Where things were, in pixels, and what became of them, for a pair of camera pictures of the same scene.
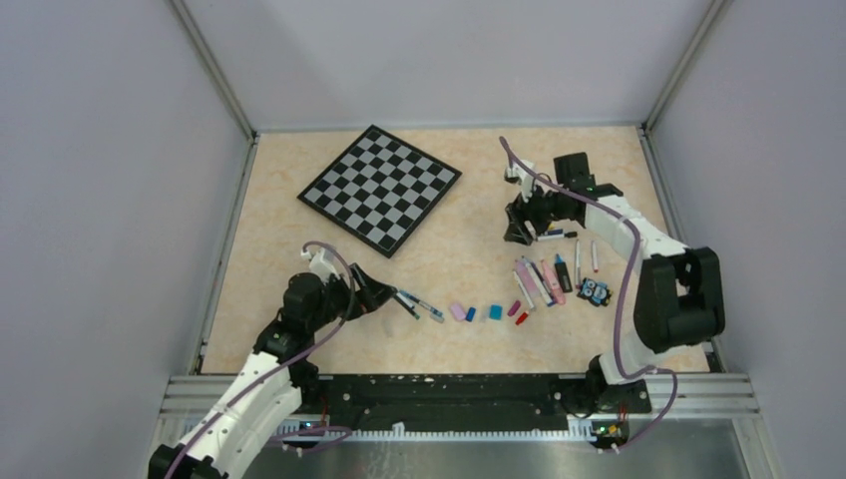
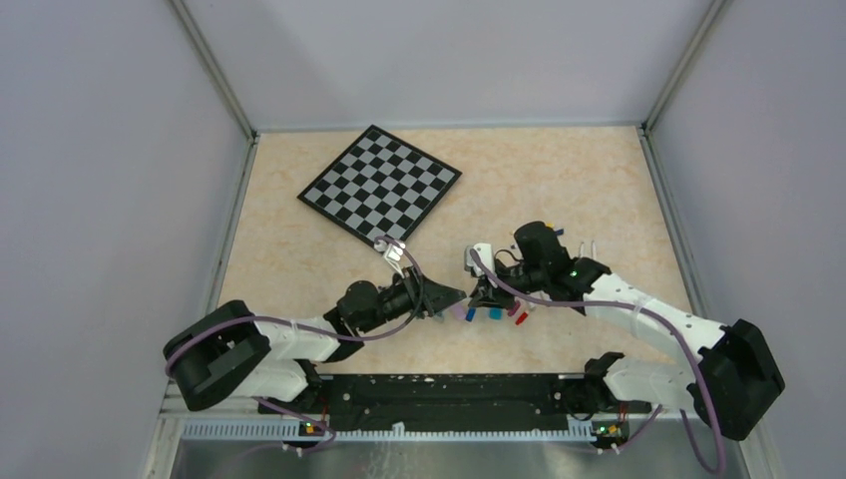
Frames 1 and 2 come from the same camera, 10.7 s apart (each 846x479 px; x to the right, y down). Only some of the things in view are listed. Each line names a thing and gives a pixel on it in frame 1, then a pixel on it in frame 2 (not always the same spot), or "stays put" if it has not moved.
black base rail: [471, 402] stays put
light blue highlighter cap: [496, 312] stays put
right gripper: [527, 210] → [487, 294]
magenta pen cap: [514, 308] stays put
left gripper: [372, 292] → [426, 297]
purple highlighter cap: [458, 311] stays put
